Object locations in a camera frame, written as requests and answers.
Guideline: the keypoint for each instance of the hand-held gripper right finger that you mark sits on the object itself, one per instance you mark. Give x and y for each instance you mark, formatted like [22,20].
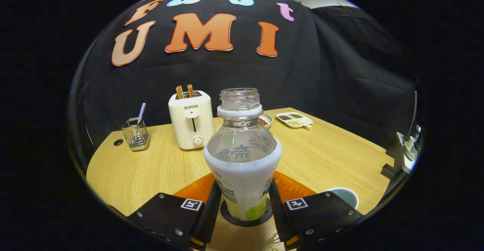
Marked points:
[278,213]

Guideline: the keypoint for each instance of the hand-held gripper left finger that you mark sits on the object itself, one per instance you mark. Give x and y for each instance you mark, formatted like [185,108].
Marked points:
[211,213]

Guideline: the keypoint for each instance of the dark brown round coaster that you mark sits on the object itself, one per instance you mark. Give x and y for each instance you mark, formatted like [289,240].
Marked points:
[245,223]

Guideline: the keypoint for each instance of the clear plastic bottle white label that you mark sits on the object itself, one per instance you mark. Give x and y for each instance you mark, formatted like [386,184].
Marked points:
[242,183]

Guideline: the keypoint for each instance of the white cup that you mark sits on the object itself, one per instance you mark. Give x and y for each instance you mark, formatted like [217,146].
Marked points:
[349,197]

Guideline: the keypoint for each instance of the wooden table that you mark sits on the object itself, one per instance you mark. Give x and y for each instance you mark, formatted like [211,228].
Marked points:
[151,175]

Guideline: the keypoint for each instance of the cream toaster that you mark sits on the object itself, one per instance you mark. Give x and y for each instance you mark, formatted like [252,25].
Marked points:
[189,130]

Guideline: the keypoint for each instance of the round plate with brown food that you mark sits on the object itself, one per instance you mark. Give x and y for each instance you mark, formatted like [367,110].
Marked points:
[265,120]

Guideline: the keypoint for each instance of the white divided dish with grains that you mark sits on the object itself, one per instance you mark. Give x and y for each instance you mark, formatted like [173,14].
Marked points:
[295,120]

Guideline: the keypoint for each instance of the brown toast slice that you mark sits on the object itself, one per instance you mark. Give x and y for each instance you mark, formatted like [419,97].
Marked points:
[179,92]
[190,90]

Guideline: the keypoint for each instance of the white side shelf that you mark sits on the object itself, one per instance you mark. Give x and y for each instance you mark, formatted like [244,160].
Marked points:
[410,149]

